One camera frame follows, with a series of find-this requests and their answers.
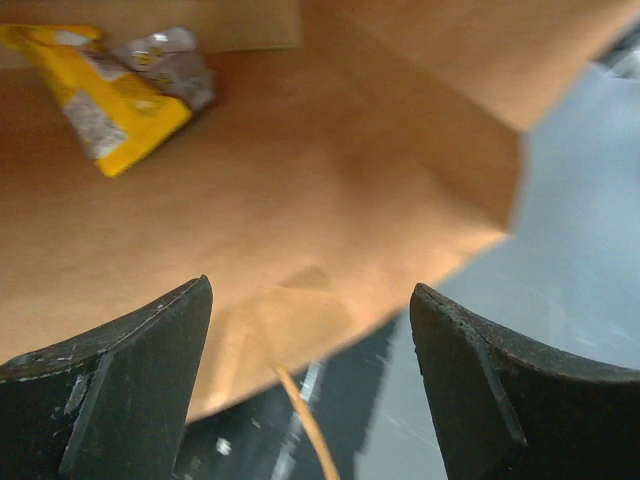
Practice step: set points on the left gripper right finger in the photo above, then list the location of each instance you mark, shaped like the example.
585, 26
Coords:
505, 406

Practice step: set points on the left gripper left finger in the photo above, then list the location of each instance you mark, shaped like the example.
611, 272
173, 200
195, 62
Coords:
109, 403

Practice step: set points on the red paper bag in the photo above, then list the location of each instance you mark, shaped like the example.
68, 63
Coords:
383, 151

